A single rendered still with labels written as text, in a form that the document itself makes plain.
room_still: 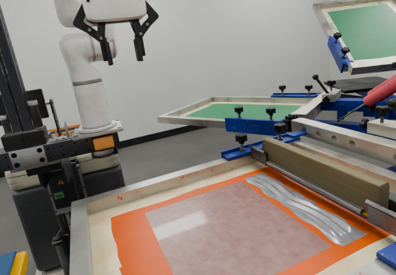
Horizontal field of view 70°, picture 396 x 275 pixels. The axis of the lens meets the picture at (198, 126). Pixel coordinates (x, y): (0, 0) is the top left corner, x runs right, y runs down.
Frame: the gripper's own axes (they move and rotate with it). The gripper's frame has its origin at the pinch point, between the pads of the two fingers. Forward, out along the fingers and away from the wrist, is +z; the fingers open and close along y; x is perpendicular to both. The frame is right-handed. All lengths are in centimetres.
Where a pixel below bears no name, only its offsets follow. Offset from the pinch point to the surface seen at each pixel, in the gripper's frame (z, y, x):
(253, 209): 41.4, -24.2, -2.4
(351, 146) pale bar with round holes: 36, -64, -9
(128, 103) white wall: 69, -33, -381
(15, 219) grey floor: 136, 104, -235
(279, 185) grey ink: 41, -36, -8
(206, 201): 41.4, -15.7, -12.6
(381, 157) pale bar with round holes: 37, -64, 0
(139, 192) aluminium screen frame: 39.4, 0.6, -24.4
